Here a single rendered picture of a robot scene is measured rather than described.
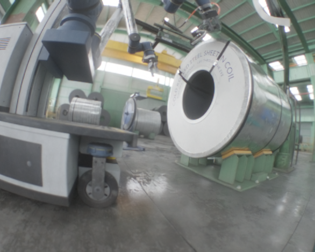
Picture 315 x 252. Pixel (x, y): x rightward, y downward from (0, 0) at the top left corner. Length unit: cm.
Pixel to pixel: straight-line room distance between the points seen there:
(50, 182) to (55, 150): 12
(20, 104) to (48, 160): 51
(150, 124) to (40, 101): 533
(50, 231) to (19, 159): 27
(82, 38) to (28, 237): 81
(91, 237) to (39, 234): 18
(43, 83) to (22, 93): 33
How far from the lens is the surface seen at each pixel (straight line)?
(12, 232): 56
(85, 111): 580
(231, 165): 121
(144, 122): 601
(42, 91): 123
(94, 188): 59
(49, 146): 51
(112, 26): 178
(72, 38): 77
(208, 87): 173
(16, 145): 58
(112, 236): 53
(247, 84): 99
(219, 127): 107
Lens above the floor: 37
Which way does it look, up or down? 2 degrees up
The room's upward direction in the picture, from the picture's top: 8 degrees clockwise
